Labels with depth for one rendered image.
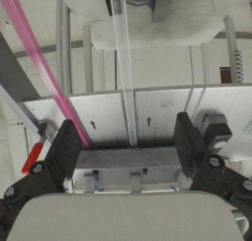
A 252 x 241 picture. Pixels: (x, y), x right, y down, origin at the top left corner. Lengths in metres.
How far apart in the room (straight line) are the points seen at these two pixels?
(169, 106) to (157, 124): 0.05
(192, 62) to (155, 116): 1.91
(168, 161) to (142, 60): 1.78
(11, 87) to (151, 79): 1.79
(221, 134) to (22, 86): 0.37
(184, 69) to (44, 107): 1.93
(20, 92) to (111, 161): 0.23
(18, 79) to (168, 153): 0.33
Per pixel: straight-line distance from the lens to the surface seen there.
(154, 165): 0.32
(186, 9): 0.70
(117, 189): 0.45
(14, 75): 0.30
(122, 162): 0.33
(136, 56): 2.03
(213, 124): 0.30
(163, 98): 0.24
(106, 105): 0.25
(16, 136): 2.70
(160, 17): 0.63
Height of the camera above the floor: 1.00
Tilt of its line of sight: 3 degrees up
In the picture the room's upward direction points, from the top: 176 degrees clockwise
